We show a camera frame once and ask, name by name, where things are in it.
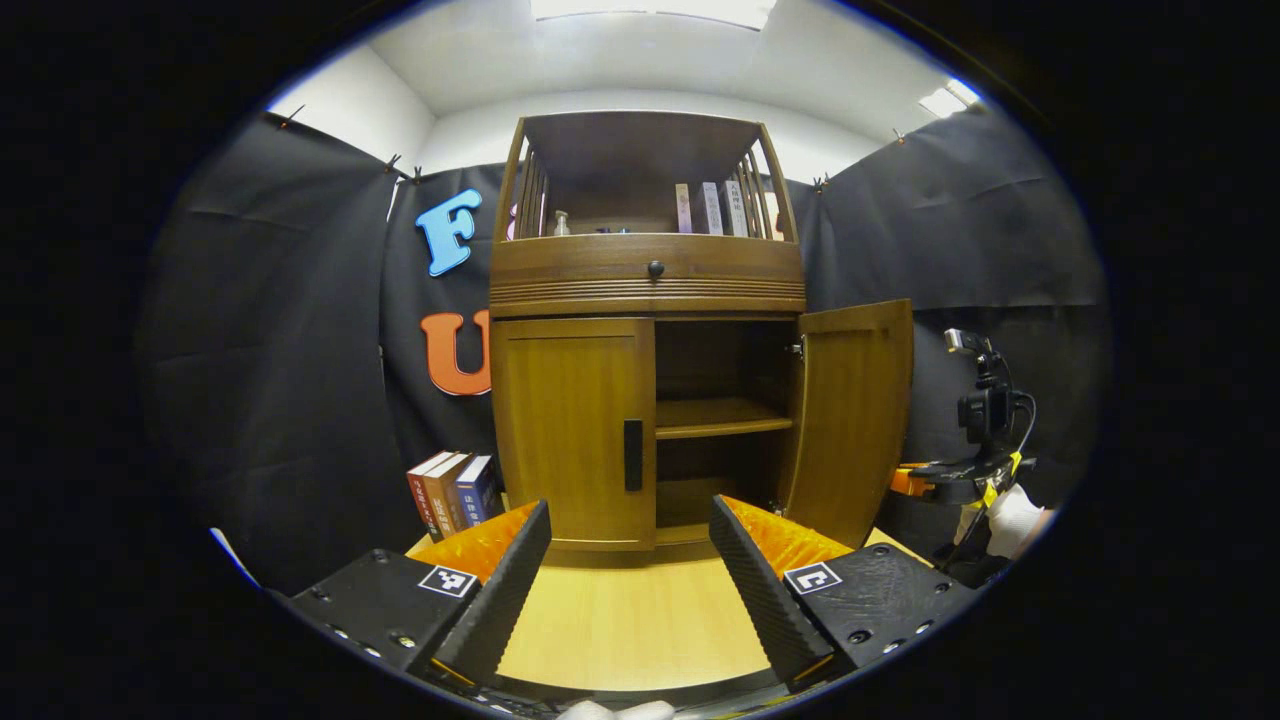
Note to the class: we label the red-brown book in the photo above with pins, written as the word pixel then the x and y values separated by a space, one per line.
pixel 425 500

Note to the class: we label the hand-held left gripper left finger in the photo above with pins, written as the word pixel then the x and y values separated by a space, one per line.
pixel 498 602

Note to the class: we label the large ceiling light panel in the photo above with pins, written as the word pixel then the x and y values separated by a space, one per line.
pixel 650 8

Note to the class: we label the wooden cabinet door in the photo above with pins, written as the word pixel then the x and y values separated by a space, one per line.
pixel 855 420
pixel 565 430

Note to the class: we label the brown book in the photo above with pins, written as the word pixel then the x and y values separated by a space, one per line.
pixel 447 495

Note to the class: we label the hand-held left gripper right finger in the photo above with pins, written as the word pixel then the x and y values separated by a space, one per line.
pixel 762 592

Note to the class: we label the wooden cabinet drawer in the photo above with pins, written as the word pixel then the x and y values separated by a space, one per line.
pixel 570 268

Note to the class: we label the blue book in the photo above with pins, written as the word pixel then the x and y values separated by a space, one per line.
pixel 477 492

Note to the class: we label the wooden double-door shoe cabinet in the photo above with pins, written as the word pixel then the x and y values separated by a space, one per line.
pixel 640 275

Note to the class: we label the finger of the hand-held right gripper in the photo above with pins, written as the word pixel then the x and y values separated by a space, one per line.
pixel 908 481

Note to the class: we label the small ceiling light panel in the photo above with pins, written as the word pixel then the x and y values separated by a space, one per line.
pixel 948 100

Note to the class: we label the wooden inner cabinet shelf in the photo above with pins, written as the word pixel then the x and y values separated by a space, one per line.
pixel 715 415

